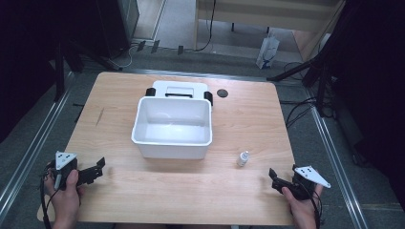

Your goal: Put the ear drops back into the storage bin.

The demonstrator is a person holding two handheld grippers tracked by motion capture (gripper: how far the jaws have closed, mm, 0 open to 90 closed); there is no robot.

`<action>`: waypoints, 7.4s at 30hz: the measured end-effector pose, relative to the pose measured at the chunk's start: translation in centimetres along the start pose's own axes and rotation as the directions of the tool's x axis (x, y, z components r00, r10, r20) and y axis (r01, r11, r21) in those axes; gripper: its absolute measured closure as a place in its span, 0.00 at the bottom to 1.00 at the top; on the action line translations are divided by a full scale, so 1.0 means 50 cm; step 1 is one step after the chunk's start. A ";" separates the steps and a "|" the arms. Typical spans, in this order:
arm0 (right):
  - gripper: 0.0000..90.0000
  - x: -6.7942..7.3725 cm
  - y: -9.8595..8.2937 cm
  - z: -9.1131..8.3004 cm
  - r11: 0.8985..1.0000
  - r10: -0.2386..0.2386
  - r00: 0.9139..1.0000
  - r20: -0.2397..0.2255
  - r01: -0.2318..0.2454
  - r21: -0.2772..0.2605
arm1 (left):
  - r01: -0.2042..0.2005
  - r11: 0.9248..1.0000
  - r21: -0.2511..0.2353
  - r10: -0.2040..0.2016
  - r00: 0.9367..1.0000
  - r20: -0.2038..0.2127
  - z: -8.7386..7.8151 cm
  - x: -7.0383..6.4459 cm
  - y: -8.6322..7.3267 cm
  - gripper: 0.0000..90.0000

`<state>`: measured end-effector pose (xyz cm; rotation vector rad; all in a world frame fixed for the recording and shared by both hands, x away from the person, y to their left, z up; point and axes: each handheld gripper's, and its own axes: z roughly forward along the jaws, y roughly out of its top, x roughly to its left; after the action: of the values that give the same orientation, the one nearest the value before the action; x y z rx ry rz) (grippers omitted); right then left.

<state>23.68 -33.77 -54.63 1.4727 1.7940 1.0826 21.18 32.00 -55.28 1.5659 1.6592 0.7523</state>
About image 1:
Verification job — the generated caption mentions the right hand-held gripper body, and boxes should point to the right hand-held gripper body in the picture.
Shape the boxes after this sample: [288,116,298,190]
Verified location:
[282,164,331,201]

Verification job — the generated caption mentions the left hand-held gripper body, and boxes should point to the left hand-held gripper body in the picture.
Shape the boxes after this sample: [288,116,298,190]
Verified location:
[47,151,95,192]

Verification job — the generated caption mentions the small white bottle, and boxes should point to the small white bottle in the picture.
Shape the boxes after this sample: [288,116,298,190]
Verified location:
[236,150,251,168]

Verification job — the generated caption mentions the white plastic storage box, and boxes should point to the white plastic storage box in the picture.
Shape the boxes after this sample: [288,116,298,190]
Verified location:
[130,95,214,160]

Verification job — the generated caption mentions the person's right hand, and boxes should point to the person's right hand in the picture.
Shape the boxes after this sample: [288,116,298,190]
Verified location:
[281,183,325,223]

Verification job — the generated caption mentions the person's left hand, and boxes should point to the person's left hand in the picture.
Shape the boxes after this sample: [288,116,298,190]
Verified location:
[43,169,86,223]

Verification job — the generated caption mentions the white lid with black latches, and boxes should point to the white lid with black latches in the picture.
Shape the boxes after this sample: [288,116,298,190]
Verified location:
[145,79,214,107]

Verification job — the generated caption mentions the black tripod stand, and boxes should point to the black tripod stand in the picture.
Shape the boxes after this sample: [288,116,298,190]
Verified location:
[266,44,337,117]

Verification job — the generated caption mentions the white paper bag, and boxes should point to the white paper bag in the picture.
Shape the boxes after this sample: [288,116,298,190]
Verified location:
[255,29,281,71]

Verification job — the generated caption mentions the dark cabinet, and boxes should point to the dark cabinet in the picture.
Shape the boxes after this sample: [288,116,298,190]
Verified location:
[95,0,141,60]

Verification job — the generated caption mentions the light wooden bench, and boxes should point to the light wooden bench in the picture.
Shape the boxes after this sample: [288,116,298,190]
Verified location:
[193,0,347,63]

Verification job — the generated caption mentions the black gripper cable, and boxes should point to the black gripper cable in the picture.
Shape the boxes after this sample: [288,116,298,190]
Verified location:
[305,182,325,229]
[39,163,54,229]

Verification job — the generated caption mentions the metal floor rail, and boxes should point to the metal floor rail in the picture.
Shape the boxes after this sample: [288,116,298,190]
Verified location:
[0,71,79,220]
[304,87,372,229]

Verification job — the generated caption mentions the black floor cables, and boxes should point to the black floor cables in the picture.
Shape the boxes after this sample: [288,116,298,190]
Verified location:
[279,60,321,130]

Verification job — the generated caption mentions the white floor cable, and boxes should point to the white floor cable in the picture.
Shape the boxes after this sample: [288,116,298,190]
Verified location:
[107,43,139,70]

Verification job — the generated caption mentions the black hanging cable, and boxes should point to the black hanging cable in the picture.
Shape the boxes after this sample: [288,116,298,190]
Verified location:
[194,0,218,52]

